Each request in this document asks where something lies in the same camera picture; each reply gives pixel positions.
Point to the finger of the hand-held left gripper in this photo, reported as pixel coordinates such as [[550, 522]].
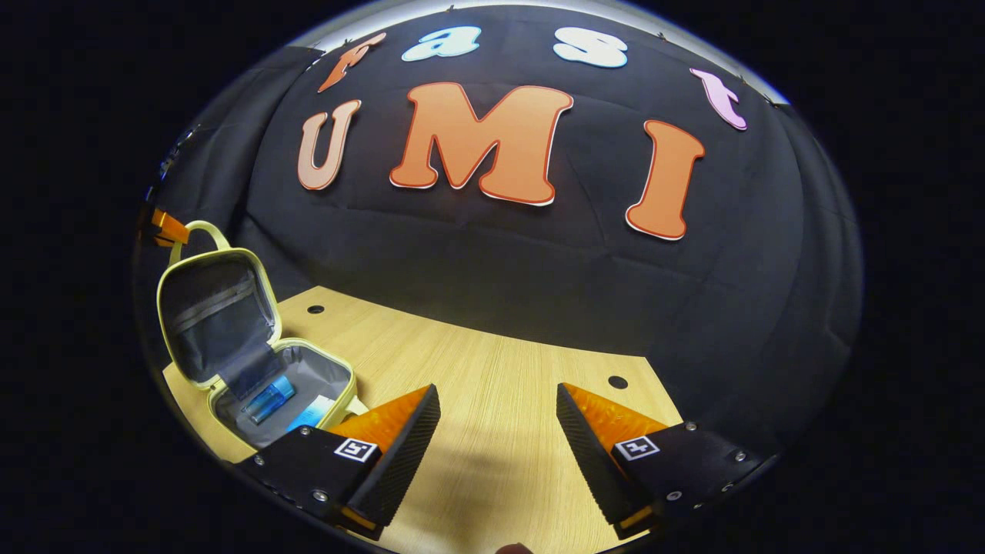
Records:
[[169, 229]]

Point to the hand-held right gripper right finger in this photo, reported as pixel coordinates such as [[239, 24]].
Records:
[[592, 469]]

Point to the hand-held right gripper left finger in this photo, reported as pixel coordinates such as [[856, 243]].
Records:
[[404, 462]]

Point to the pale yellow suitcase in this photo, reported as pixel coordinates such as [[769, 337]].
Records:
[[215, 315]]

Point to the white and blue tube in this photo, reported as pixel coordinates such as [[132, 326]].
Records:
[[312, 414]]

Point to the blue skin care bottle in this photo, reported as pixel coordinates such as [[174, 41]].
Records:
[[268, 400]]

